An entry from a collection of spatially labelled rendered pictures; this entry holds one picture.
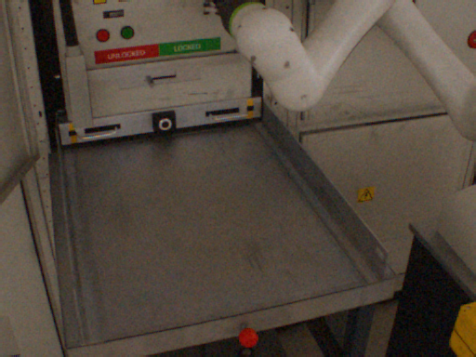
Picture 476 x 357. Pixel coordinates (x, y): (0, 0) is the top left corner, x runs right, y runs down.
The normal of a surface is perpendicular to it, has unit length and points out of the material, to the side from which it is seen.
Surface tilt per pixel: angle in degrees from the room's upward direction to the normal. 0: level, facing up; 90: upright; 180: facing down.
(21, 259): 90
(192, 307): 0
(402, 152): 90
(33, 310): 90
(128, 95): 90
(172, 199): 0
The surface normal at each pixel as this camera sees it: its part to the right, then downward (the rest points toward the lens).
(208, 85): 0.30, 0.51
